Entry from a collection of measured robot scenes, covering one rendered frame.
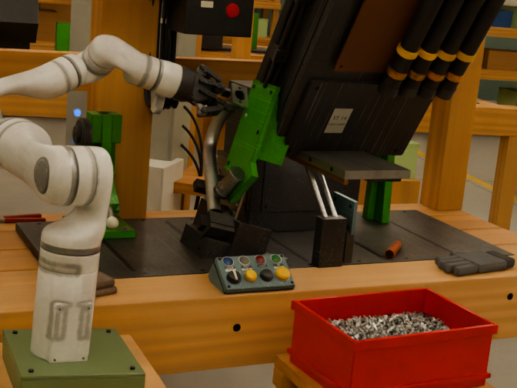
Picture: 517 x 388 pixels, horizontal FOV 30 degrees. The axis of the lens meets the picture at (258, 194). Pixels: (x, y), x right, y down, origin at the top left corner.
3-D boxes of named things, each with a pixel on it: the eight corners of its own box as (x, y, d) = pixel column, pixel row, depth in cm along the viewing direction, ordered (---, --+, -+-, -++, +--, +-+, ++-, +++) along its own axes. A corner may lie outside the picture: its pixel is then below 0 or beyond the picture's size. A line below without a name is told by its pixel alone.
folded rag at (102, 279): (54, 283, 182) (55, 269, 181) (91, 278, 187) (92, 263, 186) (79, 300, 175) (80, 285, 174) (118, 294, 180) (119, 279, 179)
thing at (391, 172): (409, 184, 202) (411, 169, 202) (343, 185, 195) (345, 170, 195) (320, 146, 236) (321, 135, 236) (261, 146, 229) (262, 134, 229)
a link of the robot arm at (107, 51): (165, 48, 202) (146, 67, 209) (97, 25, 195) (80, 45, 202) (162, 77, 199) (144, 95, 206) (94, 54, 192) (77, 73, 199)
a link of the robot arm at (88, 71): (94, 48, 205) (43, 71, 197) (111, 28, 199) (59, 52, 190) (112, 75, 206) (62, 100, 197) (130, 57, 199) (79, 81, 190)
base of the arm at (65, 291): (97, 359, 151) (108, 255, 148) (39, 363, 147) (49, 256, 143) (78, 338, 159) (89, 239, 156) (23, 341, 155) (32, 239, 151)
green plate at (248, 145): (277, 189, 209) (308, 96, 207) (245, 180, 205) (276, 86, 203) (255, 176, 219) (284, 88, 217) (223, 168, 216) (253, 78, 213)
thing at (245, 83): (356, 229, 241) (371, 94, 233) (246, 233, 228) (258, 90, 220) (321, 210, 257) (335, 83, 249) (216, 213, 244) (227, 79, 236)
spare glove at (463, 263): (483, 255, 227) (485, 245, 227) (518, 269, 219) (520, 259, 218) (421, 264, 216) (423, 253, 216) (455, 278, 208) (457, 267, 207)
